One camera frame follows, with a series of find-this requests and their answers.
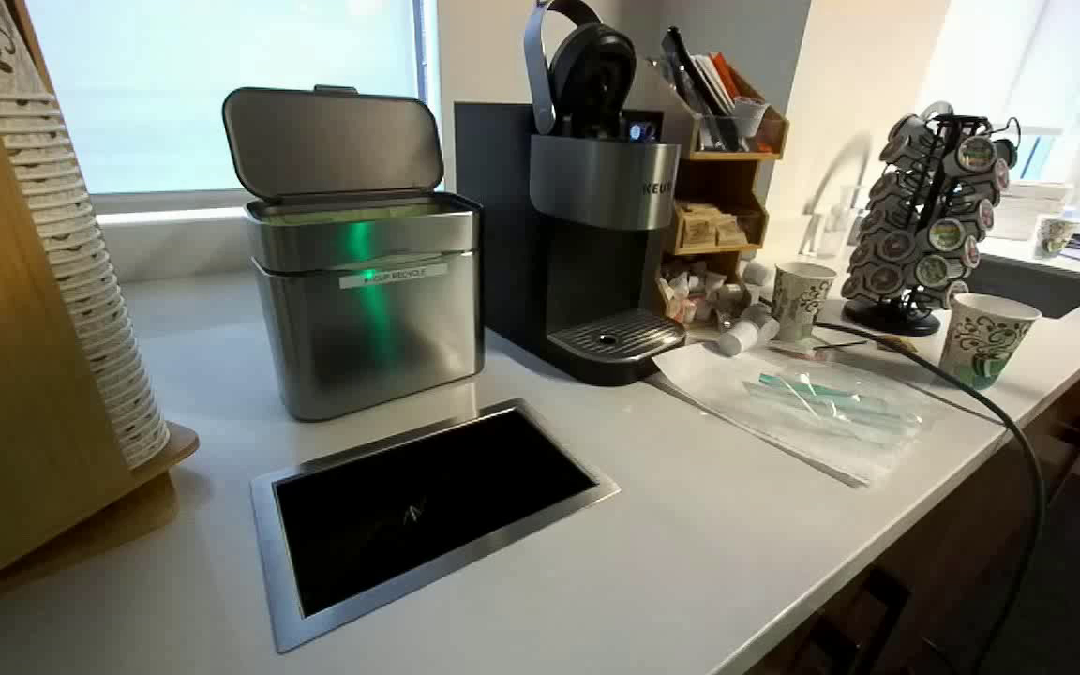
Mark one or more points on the stack of paper cups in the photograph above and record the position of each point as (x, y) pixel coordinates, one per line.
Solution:
(75, 248)

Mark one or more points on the dark countertop sink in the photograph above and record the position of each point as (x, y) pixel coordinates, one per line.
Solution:
(1039, 285)

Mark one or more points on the white curved faucet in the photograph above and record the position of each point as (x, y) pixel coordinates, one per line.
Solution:
(841, 163)

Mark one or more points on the black silver coffee machine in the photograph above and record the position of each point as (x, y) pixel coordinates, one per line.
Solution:
(565, 248)

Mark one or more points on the stainless steel lidded bin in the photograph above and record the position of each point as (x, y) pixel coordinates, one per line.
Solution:
(366, 338)

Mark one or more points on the plastic bag of green stirrers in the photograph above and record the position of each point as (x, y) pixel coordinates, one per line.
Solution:
(814, 414)

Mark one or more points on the patterned paper coffee cup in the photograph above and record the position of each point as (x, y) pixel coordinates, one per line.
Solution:
(982, 338)
(802, 307)

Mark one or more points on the small patterned paper cup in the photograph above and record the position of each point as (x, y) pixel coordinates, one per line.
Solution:
(1054, 235)

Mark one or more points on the wooden condiment organizer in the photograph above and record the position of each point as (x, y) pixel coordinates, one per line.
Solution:
(721, 180)

